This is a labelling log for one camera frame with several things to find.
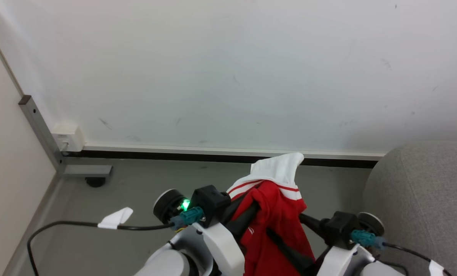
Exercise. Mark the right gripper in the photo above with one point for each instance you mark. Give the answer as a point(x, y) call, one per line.
point(372, 222)

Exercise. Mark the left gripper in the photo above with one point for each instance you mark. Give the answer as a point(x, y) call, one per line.
point(167, 205)

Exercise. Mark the red and white garment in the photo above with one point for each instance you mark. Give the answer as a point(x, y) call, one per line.
point(274, 214)

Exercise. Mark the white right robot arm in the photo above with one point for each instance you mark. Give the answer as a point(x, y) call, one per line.
point(339, 262)

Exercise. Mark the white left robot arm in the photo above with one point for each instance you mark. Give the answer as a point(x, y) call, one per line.
point(213, 249)

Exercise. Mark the white baseboard trim strip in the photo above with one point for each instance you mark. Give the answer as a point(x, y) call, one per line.
point(213, 149)

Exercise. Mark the black baseboard strip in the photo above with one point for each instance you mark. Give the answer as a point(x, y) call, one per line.
point(175, 156)

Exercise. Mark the white tape tag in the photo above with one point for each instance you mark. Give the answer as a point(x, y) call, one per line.
point(436, 268)
point(115, 218)

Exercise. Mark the grey fabric sofa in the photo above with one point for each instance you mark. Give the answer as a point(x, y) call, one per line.
point(424, 199)

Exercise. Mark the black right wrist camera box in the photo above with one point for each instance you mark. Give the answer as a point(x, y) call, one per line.
point(339, 230)

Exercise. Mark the black frame foot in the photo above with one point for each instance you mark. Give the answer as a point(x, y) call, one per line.
point(95, 181)

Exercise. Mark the white wall outlet box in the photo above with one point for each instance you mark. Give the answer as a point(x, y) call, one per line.
point(68, 137)

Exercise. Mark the grey metal frame post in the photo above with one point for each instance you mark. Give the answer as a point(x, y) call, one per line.
point(40, 126)

